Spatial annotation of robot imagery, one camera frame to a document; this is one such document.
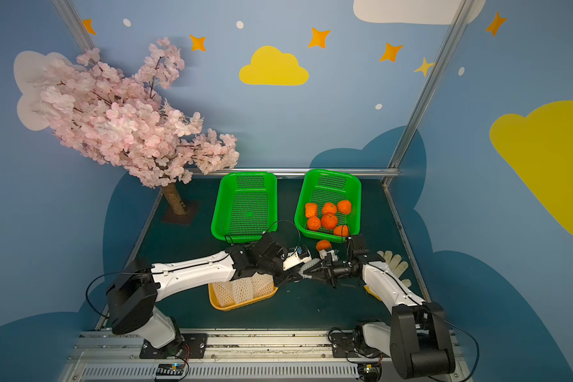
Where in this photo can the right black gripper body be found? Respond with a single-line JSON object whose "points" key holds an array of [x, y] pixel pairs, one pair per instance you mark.
{"points": [[337, 270]]}

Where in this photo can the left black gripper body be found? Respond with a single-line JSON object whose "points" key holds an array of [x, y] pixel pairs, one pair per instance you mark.
{"points": [[277, 263]]}

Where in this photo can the white foam net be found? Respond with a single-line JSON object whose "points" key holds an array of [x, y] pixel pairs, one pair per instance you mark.
{"points": [[312, 270], [262, 285], [242, 290], [223, 294]]}

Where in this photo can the bare orange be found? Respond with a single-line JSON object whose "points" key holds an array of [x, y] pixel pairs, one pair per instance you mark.
{"points": [[329, 208], [314, 223], [344, 207], [323, 245], [311, 209], [329, 221], [342, 231]]}

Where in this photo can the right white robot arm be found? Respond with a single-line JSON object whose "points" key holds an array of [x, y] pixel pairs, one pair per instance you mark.
{"points": [[417, 339]]}

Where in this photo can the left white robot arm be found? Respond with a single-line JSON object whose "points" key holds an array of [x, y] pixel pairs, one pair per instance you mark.
{"points": [[135, 292]]}

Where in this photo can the left green plastic basket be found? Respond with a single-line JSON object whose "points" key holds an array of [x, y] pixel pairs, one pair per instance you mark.
{"points": [[246, 207]]}

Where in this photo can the green plastic basket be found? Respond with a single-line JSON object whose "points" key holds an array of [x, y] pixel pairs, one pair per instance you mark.
{"points": [[325, 186], [246, 207]]}

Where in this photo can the white cotton work glove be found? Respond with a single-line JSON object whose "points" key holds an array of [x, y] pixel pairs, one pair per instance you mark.
{"points": [[396, 264]]}

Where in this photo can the yellow plastic tray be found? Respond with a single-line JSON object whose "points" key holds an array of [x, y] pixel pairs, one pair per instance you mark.
{"points": [[236, 306]]}

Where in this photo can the right green plastic basket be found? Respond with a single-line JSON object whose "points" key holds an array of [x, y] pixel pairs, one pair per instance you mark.
{"points": [[325, 186]]}

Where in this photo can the pink artificial blossom tree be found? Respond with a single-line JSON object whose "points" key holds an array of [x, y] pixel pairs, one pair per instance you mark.
{"points": [[122, 120]]}

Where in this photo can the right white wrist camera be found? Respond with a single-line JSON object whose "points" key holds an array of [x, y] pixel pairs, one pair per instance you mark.
{"points": [[329, 255]]}

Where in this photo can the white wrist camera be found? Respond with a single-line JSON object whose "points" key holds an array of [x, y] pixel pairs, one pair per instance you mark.
{"points": [[300, 255], [329, 255]]}

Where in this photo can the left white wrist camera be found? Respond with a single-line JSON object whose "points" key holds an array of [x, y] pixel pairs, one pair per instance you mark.
{"points": [[300, 255]]}

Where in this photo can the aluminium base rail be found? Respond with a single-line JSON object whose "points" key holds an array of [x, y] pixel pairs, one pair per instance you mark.
{"points": [[225, 355]]}

